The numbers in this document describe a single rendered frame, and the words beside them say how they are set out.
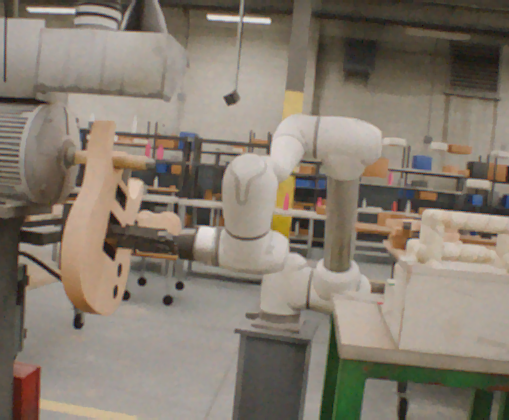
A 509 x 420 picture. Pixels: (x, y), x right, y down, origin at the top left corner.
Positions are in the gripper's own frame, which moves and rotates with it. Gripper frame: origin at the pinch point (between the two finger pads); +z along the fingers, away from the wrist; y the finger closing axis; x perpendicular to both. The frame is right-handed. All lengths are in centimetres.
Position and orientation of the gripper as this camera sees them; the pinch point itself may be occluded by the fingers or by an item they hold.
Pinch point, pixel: (113, 236)
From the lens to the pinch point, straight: 134.0
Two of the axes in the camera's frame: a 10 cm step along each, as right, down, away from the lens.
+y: 0.5, 3.7, 9.3
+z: -9.9, -0.9, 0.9
